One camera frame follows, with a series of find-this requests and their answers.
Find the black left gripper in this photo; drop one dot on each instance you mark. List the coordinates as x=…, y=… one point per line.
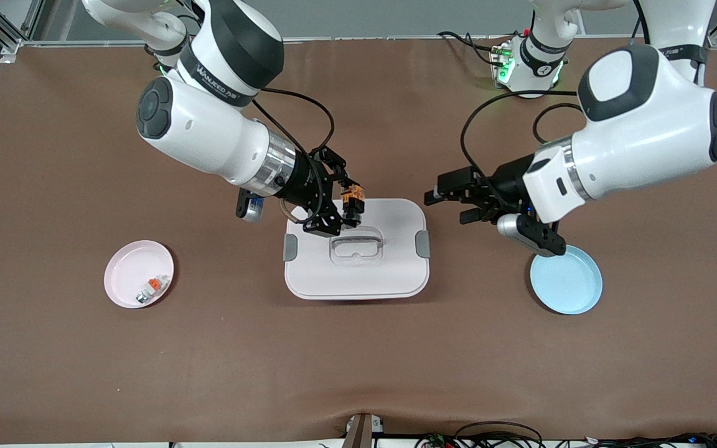
x=509, y=177

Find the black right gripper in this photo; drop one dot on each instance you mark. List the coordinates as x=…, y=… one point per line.
x=302, y=181

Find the black orange push-button switch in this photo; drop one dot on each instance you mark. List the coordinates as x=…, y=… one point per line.
x=353, y=199

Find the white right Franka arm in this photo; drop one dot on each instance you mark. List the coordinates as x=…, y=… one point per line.
x=203, y=130

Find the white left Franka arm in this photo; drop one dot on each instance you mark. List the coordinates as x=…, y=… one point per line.
x=638, y=137

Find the pale lidded storage box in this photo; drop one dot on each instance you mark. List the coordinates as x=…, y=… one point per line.
x=358, y=274

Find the light blue round plate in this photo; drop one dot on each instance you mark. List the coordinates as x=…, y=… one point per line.
x=567, y=286

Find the pale pink round plate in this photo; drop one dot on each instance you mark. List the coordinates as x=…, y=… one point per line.
x=128, y=274

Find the aluminium table edge rail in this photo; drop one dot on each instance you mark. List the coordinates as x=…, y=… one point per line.
x=365, y=39

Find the white orange push-button switch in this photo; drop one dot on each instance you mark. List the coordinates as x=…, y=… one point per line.
x=154, y=285

